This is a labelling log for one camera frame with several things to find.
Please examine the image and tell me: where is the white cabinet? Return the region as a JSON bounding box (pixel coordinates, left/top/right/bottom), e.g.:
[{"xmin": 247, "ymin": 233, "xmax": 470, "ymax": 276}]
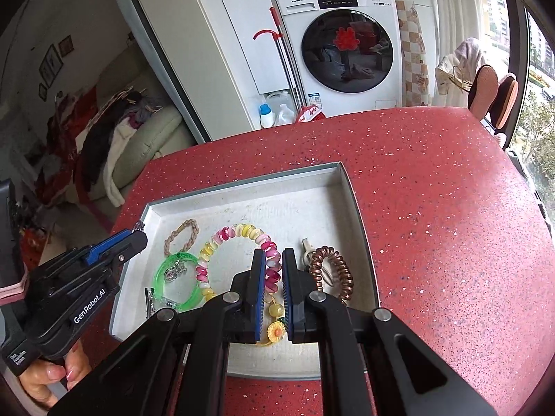
[{"xmin": 123, "ymin": 0, "xmax": 300, "ymax": 144}]

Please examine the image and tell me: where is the brown slipper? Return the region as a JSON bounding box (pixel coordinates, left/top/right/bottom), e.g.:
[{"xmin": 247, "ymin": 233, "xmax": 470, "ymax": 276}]
[
  {"xmin": 467, "ymin": 65, "xmax": 499, "ymax": 120},
  {"xmin": 494, "ymin": 73, "xmax": 520, "ymax": 128}
]

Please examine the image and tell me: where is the red hooked mop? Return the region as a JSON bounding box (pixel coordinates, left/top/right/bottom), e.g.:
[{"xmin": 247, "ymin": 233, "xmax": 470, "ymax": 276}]
[{"xmin": 254, "ymin": 7, "xmax": 324, "ymax": 123}]

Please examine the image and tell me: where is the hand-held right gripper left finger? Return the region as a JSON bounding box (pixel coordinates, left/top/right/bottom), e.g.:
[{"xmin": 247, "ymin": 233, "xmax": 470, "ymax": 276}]
[{"xmin": 48, "ymin": 249, "xmax": 266, "ymax": 416}]

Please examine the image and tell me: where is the grey rectangular tray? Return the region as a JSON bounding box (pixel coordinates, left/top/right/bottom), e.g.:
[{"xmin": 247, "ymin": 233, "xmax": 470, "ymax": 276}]
[{"xmin": 108, "ymin": 162, "xmax": 382, "ymax": 380}]

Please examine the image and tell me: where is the white curtain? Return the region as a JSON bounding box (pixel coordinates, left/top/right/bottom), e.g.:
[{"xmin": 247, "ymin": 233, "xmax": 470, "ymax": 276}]
[{"xmin": 427, "ymin": 0, "xmax": 483, "ymax": 53}]

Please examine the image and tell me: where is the yellow cord bracelet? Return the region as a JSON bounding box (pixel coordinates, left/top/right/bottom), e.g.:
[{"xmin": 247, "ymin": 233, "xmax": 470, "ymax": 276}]
[{"xmin": 256, "ymin": 295, "xmax": 289, "ymax": 347}]

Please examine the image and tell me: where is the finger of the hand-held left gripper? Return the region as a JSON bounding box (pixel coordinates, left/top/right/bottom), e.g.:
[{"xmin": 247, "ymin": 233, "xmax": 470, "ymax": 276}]
[{"xmin": 82, "ymin": 229, "xmax": 149, "ymax": 269}]

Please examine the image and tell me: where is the silver hair clip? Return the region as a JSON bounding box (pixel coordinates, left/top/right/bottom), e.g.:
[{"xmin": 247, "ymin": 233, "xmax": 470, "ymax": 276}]
[{"xmin": 300, "ymin": 237, "xmax": 315, "ymax": 269}]

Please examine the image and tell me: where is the person's left hand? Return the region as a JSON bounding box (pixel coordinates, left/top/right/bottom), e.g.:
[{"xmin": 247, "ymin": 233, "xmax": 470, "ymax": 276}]
[{"xmin": 18, "ymin": 340, "xmax": 93, "ymax": 408}]

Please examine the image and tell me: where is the cream cloth bag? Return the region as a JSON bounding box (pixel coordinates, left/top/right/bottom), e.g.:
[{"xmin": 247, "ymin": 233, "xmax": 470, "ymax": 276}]
[{"xmin": 435, "ymin": 39, "xmax": 488, "ymax": 107}]

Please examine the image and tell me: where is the brown coil hair tie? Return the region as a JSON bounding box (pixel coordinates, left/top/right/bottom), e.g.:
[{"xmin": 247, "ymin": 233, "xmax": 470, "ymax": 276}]
[{"xmin": 309, "ymin": 246, "xmax": 355, "ymax": 306}]

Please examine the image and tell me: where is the large picture frame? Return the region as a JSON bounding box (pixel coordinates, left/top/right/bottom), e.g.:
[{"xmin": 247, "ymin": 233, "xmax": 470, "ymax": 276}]
[{"xmin": 39, "ymin": 44, "xmax": 64, "ymax": 88}]

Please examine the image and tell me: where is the green translucent plastic bracelet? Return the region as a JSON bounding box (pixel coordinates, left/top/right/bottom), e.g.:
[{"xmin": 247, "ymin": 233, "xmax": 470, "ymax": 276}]
[{"xmin": 153, "ymin": 251, "xmax": 205, "ymax": 312}]

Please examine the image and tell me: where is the white washing machine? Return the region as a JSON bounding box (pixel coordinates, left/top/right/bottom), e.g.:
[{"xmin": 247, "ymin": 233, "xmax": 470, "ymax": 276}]
[{"xmin": 272, "ymin": 0, "xmax": 404, "ymax": 118}]

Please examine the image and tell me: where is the clear plastic jug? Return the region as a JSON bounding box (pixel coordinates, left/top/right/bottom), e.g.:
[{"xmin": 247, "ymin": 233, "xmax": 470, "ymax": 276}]
[{"xmin": 275, "ymin": 103, "xmax": 298, "ymax": 125}]

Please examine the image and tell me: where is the cream sofa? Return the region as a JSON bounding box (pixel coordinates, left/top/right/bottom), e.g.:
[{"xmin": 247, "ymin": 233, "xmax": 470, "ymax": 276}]
[{"xmin": 65, "ymin": 47, "xmax": 196, "ymax": 209}]

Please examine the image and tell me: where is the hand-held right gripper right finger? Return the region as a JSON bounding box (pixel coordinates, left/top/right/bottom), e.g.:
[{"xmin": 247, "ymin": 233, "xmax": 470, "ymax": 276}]
[{"xmin": 283, "ymin": 248, "xmax": 497, "ymax": 416}]

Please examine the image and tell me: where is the pink yellow bead bracelet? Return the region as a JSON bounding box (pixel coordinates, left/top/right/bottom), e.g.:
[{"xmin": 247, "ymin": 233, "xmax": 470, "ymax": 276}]
[{"xmin": 196, "ymin": 223, "xmax": 282, "ymax": 302}]

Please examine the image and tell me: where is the pile of clothes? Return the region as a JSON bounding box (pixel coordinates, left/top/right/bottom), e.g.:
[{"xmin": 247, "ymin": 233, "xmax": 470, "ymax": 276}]
[{"xmin": 35, "ymin": 87, "xmax": 161, "ymax": 209}]

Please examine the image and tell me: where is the beige braided rope bracelet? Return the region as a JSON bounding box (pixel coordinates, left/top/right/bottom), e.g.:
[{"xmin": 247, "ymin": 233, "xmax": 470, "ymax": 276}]
[{"xmin": 164, "ymin": 219, "xmax": 200, "ymax": 257}]

